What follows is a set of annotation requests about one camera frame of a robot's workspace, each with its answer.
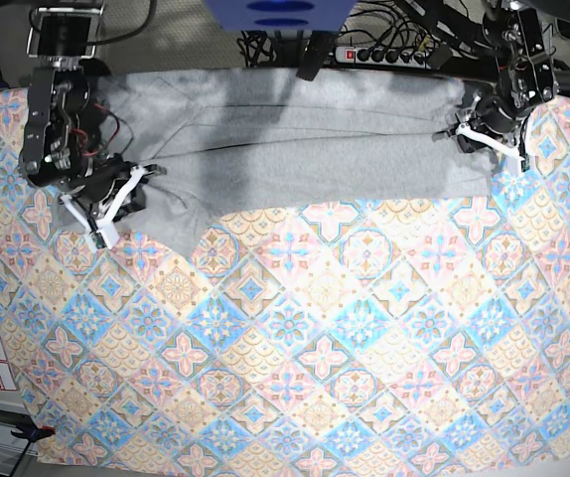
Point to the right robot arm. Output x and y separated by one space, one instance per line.
63 146

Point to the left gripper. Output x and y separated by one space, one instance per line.
488 122

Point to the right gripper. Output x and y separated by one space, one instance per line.
107 192

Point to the blue mount plate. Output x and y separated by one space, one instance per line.
250 15

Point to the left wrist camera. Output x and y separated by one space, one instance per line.
517 164

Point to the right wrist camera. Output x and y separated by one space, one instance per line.
105 236

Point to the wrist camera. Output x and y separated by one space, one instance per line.
105 236
517 164

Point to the black bracket under mount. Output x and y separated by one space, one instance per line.
318 48

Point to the patterned tile tablecloth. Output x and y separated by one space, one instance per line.
394 338

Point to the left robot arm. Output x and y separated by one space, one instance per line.
504 55

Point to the white power strip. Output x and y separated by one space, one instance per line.
380 57

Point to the black clamp bottom left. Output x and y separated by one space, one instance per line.
31 433

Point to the grey T-shirt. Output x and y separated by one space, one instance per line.
242 140

